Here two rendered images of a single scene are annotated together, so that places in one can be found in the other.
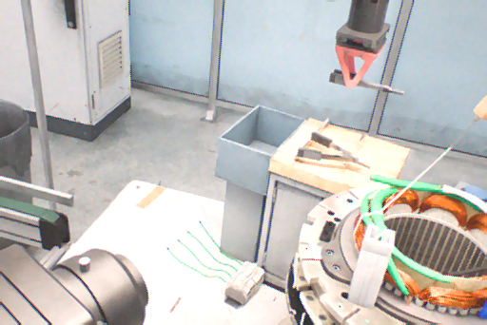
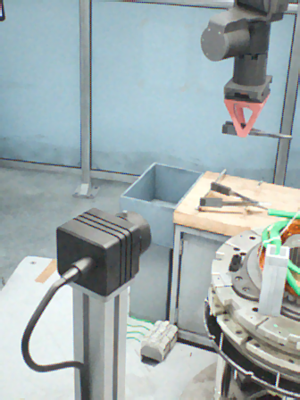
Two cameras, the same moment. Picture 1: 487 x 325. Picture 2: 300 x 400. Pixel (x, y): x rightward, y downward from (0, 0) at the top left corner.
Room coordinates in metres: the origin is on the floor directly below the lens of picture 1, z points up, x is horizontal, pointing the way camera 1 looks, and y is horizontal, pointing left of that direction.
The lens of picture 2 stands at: (-0.29, 0.05, 1.61)
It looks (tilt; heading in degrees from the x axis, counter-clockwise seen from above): 27 degrees down; 357
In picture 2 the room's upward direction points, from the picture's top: 2 degrees clockwise
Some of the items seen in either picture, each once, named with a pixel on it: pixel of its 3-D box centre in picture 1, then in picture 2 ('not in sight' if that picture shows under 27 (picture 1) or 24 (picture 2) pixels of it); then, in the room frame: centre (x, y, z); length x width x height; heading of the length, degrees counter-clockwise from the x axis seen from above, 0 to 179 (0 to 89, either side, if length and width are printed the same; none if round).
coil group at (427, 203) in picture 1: (443, 209); not in sight; (0.55, -0.27, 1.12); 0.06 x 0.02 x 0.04; 72
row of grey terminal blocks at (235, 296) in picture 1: (244, 281); (159, 340); (0.70, -0.03, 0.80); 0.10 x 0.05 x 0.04; 151
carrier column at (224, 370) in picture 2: not in sight; (226, 354); (0.54, -0.13, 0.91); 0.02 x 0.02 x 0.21
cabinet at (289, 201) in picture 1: (326, 221); (234, 271); (0.77, -0.17, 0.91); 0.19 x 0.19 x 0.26; 66
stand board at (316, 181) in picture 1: (341, 159); (242, 206); (0.78, -0.17, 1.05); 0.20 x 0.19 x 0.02; 66
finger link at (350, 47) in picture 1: (358, 59); (245, 110); (0.82, -0.17, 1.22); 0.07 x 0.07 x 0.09; 67
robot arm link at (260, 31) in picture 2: not in sight; (250, 36); (0.81, -0.16, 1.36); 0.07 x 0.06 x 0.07; 130
